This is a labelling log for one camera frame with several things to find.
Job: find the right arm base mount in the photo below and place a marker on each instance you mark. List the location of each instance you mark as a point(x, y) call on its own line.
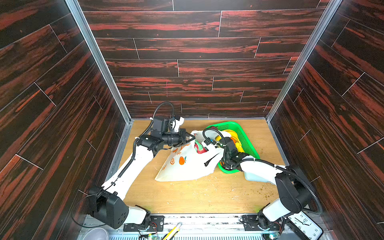
point(250, 222)

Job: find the yellow banana bunch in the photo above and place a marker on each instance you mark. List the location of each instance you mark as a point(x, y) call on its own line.
point(235, 138)

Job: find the green plastic basket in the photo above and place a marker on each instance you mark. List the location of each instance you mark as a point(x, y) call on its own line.
point(246, 143)

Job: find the white plastic bag orange print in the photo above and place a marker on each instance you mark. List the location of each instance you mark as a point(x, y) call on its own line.
point(185, 164)

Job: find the pale blue object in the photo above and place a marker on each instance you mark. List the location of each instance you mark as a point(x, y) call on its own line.
point(258, 177)

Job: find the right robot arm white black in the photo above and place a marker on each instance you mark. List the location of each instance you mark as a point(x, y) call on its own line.
point(294, 189)

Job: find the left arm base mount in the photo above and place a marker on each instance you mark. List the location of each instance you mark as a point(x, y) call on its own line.
point(150, 223)

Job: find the pink dragon fruit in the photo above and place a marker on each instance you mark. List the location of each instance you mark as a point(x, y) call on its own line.
point(200, 149)

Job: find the yellow utility knife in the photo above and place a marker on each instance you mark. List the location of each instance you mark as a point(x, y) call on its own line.
point(173, 232)

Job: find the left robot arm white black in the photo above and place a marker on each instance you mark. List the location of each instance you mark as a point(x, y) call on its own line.
point(106, 203)

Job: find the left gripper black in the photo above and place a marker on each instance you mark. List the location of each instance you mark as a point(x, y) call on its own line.
point(183, 136)

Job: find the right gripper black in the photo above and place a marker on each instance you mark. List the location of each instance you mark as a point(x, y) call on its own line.
point(227, 149)

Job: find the black white clock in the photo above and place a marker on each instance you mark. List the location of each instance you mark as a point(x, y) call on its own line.
point(305, 227)

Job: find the white bowl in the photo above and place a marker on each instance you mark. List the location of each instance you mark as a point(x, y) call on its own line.
point(96, 234)

